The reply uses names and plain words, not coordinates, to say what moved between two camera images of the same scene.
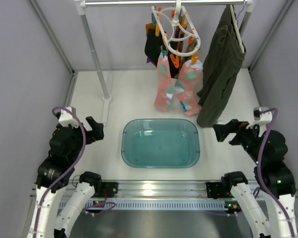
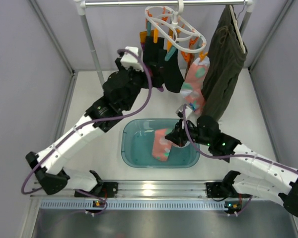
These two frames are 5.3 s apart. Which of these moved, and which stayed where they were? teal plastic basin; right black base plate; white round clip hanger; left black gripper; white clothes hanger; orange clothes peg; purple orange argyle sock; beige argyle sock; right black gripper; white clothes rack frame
Moved: orange clothes peg; white round clip hanger; beige argyle sock; left black gripper; purple orange argyle sock; right black gripper
Stayed: right black base plate; white clothes hanger; white clothes rack frame; teal plastic basin
